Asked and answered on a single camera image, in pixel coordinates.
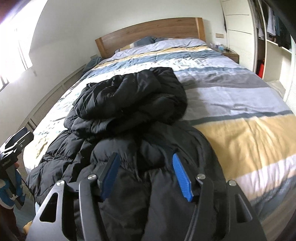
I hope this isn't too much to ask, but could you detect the bright window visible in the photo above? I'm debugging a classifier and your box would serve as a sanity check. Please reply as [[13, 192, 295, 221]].
[[0, 14, 33, 91]]

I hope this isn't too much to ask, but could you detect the blue-grey pillow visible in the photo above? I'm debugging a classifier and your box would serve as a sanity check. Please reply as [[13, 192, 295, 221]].
[[134, 36, 156, 46], [154, 37, 185, 43]]

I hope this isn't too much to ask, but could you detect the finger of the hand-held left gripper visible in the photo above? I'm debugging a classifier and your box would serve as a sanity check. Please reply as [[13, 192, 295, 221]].
[[2, 131, 35, 154], [13, 127, 30, 140]]

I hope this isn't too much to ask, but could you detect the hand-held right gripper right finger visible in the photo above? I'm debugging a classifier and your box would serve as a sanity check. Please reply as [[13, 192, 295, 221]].
[[172, 153, 267, 241]]

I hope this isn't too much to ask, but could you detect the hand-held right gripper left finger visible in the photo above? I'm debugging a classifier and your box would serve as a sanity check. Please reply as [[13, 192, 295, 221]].
[[25, 152, 121, 241]]

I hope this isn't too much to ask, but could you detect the dark cushion beside bed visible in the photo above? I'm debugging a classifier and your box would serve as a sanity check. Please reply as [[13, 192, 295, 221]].
[[82, 57, 102, 73]]

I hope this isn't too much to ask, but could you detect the wooden nightstand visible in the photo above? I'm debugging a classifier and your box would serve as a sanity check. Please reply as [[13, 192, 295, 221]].
[[221, 50, 240, 64]]

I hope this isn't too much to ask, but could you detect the wooden bed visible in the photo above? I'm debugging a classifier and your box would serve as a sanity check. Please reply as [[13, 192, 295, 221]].
[[22, 17, 296, 218]]

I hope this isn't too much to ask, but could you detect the row of hanging clothes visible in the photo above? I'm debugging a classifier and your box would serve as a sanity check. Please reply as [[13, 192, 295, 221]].
[[255, 0, 292, 49]]

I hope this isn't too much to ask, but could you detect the black hanging strap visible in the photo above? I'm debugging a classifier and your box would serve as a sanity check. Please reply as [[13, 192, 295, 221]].
[[221, 4, 228, 32]]

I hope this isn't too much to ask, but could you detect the striped duvet bed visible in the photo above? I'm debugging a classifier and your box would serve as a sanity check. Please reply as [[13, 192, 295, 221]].
[[23, 38, 296, 209]]

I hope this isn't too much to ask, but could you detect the white wardrobe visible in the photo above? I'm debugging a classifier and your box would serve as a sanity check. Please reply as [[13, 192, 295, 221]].
[[220, 0, 296, 102]]

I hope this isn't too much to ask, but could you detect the black puffer coat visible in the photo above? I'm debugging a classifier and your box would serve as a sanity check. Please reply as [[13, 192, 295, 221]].
[[25, 67, 228, 241]]

